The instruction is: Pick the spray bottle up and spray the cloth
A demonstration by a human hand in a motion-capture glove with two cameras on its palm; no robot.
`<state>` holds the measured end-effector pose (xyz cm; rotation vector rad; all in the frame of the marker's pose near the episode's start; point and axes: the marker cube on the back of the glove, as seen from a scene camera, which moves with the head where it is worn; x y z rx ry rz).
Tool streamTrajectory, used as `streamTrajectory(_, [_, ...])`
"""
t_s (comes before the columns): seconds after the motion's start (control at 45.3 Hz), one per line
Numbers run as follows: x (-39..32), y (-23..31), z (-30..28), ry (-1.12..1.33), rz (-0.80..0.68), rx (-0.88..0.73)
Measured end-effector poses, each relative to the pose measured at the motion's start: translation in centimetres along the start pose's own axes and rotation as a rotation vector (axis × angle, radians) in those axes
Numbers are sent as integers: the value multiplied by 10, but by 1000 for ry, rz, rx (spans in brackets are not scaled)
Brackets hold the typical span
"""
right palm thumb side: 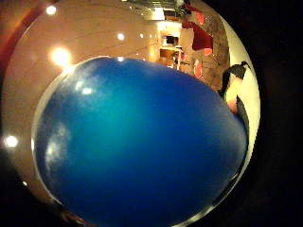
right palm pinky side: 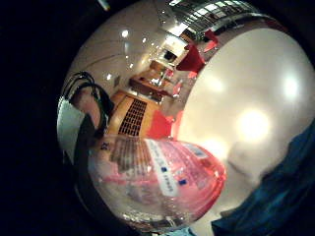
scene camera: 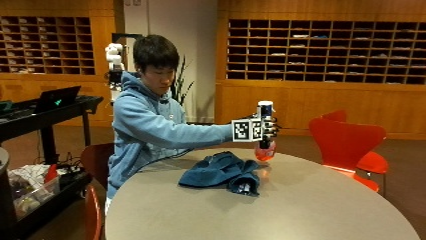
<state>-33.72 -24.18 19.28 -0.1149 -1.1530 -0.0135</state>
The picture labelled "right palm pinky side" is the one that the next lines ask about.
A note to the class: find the clear plastic bottle pink label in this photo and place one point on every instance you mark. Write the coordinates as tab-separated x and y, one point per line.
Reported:
154	183

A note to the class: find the wooden cabinet with dark grille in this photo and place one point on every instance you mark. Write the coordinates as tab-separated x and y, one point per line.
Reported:
133	116

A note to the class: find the red chair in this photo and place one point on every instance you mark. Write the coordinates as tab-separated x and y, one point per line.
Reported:
211	40
191	60
160	126

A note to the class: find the wooden counter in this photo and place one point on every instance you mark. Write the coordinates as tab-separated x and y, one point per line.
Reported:
149	86

